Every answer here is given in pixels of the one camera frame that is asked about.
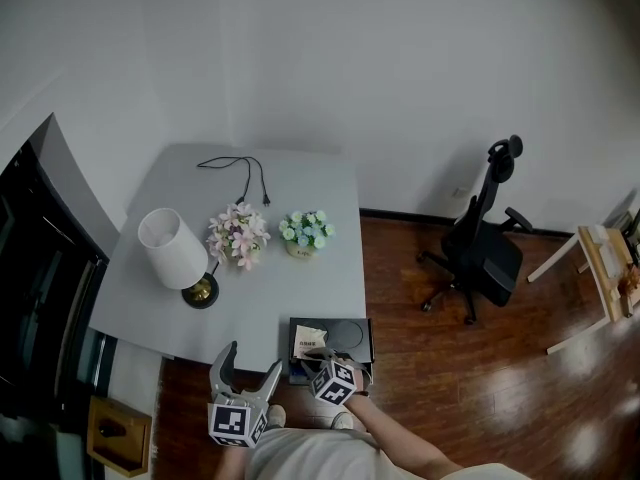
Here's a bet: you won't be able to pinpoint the person's white shirt torso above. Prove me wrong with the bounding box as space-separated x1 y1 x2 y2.
247 425 531 480

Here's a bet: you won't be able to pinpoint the person's left forearm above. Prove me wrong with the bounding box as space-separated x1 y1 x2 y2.
224 445 254 480

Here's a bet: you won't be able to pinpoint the white green flower pot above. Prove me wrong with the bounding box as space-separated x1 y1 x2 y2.
278 210 337 260

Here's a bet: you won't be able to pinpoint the beige paper packet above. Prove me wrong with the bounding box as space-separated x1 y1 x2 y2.
293 324 330 361

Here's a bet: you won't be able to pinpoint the pink flower pot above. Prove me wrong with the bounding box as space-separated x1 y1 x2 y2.
206 201 272 271

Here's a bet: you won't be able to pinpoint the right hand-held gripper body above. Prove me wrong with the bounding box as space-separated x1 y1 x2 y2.
310 359 375 406

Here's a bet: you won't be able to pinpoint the person's right forearm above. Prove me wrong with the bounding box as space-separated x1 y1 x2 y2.
344 395 464 474

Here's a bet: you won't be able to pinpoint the black office chair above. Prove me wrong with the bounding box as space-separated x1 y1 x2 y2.
417 134 534 326

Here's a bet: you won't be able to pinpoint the pale flat board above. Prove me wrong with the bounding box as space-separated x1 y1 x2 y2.
599 242 624 277

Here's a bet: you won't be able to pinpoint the black lamp power cable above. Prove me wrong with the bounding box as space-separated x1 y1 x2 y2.
196 156 272 274

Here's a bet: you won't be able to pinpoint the grey table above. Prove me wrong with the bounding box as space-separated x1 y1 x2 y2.
88 142 369 372

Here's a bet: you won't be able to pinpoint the wooden table white legs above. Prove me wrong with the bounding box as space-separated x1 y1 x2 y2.
526 223 640 355

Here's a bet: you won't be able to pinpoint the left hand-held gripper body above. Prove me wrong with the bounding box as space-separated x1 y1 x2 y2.
207 390 271 449

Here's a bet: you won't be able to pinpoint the dried brown flower bunch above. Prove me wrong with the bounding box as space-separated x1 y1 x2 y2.
617 262 640 297

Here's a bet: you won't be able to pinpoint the black framed glass door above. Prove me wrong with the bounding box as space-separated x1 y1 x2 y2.
0 140 119 480

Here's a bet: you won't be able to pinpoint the black drawer box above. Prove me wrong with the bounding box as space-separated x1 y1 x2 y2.
288 316 375 387

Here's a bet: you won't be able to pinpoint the white shade table lamp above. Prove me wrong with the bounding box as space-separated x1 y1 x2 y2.
137 207 221 311

